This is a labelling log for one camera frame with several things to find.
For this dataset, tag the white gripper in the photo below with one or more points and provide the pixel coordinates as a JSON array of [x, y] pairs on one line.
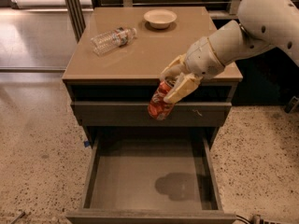
[[202, 59]]

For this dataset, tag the dark box on floor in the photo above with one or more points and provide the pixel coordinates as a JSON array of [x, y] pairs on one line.
[[292, 104]]

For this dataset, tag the blue tape piece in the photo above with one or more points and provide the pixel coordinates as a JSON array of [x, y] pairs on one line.
[[86, 143]]

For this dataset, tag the closed grey top drawer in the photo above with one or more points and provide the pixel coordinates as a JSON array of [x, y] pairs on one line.
[[136, 114]]

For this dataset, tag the grey floor object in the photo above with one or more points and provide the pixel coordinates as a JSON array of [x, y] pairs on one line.
[[20, 215]]

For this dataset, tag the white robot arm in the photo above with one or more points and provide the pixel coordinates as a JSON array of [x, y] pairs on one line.
[[262, 25]]

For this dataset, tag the white bowl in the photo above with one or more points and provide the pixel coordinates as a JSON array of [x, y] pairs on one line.
[[160, 18]]

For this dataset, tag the clear plastic water bottle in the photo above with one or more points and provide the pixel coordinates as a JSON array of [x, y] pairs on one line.
[[108, 41]]

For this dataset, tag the open grey middle drawer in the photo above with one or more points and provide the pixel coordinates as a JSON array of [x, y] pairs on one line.
[[152, 181]]

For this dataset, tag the orange soda can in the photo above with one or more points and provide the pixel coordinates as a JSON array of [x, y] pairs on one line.
[[158, 108]]

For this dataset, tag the grey drawer cabinet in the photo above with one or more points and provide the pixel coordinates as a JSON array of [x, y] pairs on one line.
[[131, 73]]

